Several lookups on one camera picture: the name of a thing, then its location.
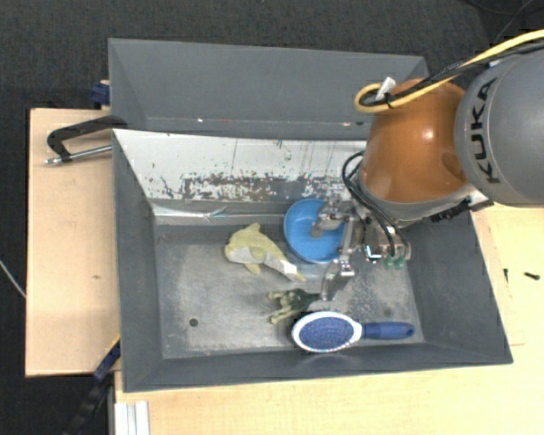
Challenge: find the blue and white hairbrush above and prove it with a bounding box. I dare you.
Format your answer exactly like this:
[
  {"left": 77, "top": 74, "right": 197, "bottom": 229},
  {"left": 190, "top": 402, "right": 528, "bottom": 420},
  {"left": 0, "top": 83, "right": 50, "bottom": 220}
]
[{"left": 290, "top": 310, "right": 416, "bottom": 354}]

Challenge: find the grey metal bin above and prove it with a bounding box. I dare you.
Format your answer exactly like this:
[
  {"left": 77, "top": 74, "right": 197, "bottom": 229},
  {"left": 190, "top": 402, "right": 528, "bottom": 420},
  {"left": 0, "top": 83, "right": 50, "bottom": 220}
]
[{"left": 107, "top": 37, "right": 514, "bottom": 393}]

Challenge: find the green toy figure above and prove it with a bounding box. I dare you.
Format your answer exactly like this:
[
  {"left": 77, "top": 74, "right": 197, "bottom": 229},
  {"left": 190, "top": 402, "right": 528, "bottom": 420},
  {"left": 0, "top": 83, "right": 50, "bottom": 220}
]
[{"left": 267, "top": 287, "right": 321, "bottom": 325}]

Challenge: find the blue bowl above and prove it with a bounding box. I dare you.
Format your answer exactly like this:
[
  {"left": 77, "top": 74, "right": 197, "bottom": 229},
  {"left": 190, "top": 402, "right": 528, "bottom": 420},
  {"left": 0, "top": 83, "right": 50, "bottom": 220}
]
[{"left": 283, "top": 198, "right": 346, "bottom": 265}]

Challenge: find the yellow-green plush dolphin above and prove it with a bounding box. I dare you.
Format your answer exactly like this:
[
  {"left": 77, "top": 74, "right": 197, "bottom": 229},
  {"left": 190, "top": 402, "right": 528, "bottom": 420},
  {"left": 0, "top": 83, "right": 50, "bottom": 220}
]
[{"left": 223, "top": 222, "right": 307, "bottom": 284}]

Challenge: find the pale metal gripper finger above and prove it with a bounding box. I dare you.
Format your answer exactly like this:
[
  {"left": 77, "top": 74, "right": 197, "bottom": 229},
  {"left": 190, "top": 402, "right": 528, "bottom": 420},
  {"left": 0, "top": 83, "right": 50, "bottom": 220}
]
[
  {"left": 320, "top": 258, "right": 356, "bottom": 302},
  {"left": 310, "top": 202, "right": 351, "bottom": 239}
]

